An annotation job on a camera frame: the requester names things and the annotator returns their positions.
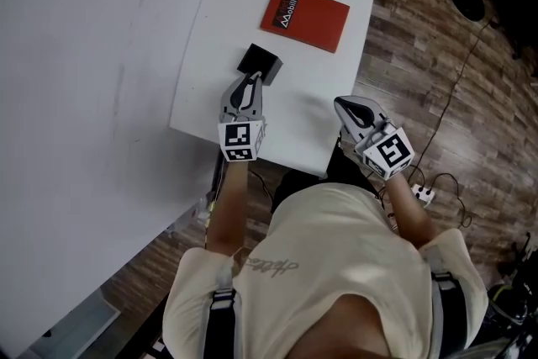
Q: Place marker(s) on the large white table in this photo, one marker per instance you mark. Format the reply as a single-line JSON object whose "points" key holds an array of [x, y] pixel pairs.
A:
{"points": [[84, 96]]}

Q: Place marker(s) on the person's cream shirt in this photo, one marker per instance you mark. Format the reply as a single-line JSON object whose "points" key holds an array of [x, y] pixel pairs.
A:
{"points": [[328, 265]]}

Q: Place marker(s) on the person's left forearm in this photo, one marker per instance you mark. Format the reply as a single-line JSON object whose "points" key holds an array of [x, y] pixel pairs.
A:
{"points": [[229, 210]]}

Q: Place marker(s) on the white shelf unit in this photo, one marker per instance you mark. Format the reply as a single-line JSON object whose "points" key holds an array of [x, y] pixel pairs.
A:
{"points": [[75, 328]]}

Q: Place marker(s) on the small black box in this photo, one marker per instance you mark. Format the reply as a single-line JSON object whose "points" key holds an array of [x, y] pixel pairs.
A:
{"points": [[258, 61]]}

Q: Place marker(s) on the white power strip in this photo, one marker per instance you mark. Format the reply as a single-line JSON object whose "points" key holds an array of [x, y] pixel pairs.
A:
{"points": [[422, 193]]}

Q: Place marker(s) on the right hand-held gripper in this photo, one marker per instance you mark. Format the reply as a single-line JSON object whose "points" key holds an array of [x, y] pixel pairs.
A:
{"points": [[391, 153]]}

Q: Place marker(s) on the black green bag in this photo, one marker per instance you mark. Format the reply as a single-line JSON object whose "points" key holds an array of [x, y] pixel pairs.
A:
{"points": [[513, 302]]}

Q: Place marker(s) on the red book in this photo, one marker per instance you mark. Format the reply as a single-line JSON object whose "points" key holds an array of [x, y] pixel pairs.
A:
{"points": [[311, 19]]}

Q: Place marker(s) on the small white table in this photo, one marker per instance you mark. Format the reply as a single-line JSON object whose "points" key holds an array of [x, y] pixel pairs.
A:
{"points": [[302, 96]]}

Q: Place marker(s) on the person's right forearm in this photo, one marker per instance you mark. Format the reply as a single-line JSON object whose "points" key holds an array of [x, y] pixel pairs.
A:
{"points": [[409, 214]]}

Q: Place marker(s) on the person's black trousers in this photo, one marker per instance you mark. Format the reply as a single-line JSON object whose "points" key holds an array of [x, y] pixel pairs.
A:
{"points": [[302, 185]]}

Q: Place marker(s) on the black metal frame chair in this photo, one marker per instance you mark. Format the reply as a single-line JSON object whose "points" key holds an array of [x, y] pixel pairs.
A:
{"points": [[155, 332]]}

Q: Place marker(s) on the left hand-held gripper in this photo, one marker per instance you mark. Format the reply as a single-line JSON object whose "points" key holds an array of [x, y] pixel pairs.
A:
{"points": [[237, 140]]}

